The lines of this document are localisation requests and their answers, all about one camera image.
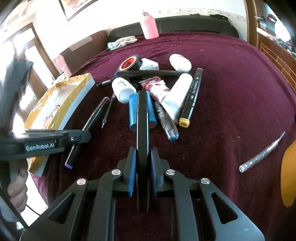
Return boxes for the pink water bottle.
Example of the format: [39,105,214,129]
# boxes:
[140,11,159,40]

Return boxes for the yellow packing tape roll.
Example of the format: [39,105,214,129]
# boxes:
[280,141,296,207]

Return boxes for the clear blue gel pen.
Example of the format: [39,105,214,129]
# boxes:
[154,101,179,142]

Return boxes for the blue battery pack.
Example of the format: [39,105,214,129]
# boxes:
[128,90,157,132]

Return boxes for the black marker purple cap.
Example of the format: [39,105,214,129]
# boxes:
[65,97,110,169]

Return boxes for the black pen refill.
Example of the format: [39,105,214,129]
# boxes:
[101,93,116,128]

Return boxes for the silver white cream tube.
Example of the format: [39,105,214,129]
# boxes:
[161,73,193,123]

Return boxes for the maroon bed blanket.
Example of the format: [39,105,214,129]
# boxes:
[32,32,295,240]

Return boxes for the black marker yellow cap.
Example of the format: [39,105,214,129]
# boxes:
[179,68,203,128]

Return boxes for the black silver pen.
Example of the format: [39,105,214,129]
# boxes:
[96,78,115,87]

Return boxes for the large black marker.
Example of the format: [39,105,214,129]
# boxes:
[137,90,150,212]

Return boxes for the white bottle red label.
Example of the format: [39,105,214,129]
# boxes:
[169,54,192,72]

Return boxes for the black tape roll red core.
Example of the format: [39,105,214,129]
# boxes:
[117,54,142,71]

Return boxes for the black marker blue caps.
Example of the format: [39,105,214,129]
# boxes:
[114,70,183,78]

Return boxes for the white bottle green label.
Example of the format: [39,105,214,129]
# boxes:
[111,77,137,103]

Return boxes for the white tray with yellow tape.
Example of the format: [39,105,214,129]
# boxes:
[23,72,96,178]

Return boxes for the person's left hand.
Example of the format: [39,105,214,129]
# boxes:
[8,168,28,213]

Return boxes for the framed wall painting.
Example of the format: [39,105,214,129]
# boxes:
[59,0,97,21]

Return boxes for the white power adapter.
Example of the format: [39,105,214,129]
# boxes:
[140,58,159,70]

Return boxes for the silver craft knife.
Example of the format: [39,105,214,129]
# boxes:
[239,132,285,173]

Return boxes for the brown armchair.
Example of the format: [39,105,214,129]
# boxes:
[55,31,108,77]

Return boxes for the black headboard cushion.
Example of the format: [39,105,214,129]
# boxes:
[108,14,239,42]

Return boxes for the rose pattern cream tube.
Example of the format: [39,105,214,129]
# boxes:
[139,76,170,103]

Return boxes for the white green glove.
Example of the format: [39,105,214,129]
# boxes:
[107,36,138,51]

